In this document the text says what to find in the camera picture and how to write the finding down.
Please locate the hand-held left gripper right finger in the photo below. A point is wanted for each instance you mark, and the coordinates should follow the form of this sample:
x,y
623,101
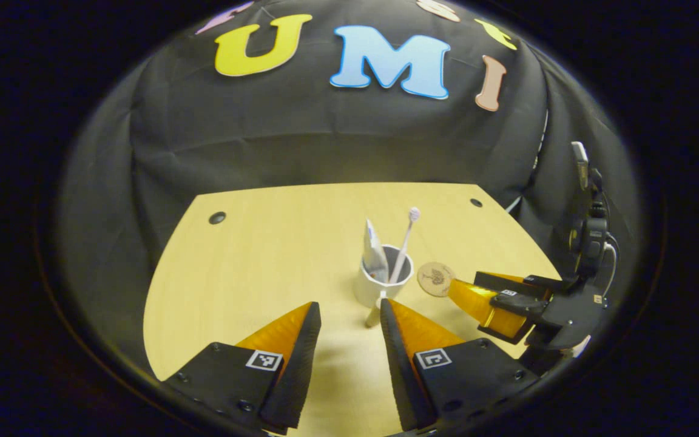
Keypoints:
x,y
398,370

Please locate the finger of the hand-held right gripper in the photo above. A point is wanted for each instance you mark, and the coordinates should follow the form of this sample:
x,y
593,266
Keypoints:
x,y
525,283
519,306

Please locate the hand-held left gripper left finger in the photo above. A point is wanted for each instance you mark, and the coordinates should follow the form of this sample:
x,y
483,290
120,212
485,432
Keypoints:
x,y
301,364

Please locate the white cup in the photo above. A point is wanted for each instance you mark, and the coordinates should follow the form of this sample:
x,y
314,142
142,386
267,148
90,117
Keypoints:
x,y
366,290

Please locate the round wooden coaster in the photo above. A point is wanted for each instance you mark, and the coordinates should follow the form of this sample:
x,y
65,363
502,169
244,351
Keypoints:
x,y
434,279

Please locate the white toothpaste tube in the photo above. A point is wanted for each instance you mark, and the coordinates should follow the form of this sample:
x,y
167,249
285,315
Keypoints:
x,y
374,255

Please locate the white toothbrush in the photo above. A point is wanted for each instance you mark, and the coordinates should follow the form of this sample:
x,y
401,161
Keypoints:
x,y
403,249

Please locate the wooden desktop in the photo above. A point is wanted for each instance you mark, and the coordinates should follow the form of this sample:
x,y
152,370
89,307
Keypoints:
x,y
252,267

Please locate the black backdrop cloth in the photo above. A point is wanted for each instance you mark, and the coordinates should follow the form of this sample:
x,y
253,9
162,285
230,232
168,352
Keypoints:
x,y
325,139

